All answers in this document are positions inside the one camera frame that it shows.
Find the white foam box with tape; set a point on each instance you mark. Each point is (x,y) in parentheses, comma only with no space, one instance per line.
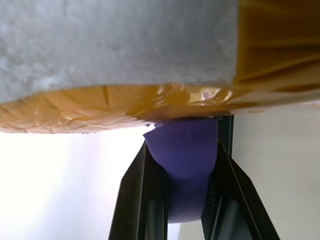
(120,57)

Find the purple tape roll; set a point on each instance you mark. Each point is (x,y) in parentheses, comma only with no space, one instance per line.
(186,170)

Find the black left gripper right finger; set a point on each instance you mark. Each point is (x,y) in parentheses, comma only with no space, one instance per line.
(232,195)

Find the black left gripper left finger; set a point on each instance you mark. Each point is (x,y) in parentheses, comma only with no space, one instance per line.
(136,190)

